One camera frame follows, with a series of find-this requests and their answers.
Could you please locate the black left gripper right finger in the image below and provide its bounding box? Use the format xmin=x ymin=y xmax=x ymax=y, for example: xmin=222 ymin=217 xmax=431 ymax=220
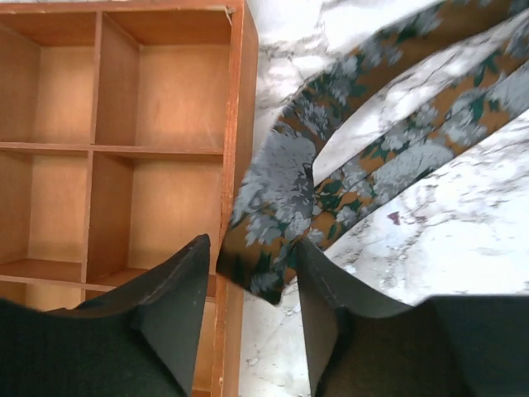
xmin=295 ymin=239 xmax=528 ymax=396

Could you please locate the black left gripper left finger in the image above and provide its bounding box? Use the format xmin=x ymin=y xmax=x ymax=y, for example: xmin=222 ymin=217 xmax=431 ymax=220
xmin=1 ymin=234 xmax=210 ymax=396

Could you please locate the brown grey floral tie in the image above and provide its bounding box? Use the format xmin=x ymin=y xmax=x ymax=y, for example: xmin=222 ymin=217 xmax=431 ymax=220
xmin=216 ymin=1 xmax=528 ymax=305

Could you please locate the wooden compartment tray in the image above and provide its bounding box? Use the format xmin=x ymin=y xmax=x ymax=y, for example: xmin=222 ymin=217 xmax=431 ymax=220
xmin=1 ymin=1 xmax=258 ymax=396

